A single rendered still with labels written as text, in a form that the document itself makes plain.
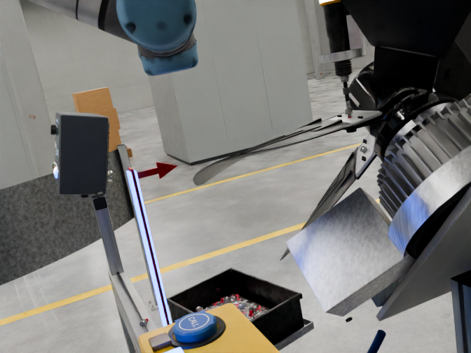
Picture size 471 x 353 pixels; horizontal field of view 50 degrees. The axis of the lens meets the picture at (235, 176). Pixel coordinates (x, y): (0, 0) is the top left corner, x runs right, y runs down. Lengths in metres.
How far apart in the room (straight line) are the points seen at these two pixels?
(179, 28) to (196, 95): 6.38
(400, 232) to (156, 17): 0.42
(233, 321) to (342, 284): 0.32
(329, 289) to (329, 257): 0.05
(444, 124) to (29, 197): 1.98
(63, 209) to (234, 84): 4.85
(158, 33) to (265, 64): 6.77
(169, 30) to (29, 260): 2.04
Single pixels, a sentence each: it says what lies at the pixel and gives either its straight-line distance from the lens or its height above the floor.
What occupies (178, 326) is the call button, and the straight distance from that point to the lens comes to 0.48.
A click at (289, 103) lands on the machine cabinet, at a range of 7.42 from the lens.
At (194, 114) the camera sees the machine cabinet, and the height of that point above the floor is 0.68.
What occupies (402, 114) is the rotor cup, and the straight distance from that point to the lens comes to 0.78.
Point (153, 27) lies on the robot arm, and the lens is 0.51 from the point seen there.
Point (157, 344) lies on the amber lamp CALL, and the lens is 0.47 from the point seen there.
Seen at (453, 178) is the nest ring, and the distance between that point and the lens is 0.66.
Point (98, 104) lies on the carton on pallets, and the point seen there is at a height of 0.98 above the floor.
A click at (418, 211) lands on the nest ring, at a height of 1.08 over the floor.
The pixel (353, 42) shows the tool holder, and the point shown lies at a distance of 0.78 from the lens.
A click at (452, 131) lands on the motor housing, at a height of 1.16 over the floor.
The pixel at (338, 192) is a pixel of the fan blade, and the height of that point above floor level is 1.05.
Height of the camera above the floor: 1.31
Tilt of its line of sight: 13 degrees down
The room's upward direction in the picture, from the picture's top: 11 degrees counter-clockwise
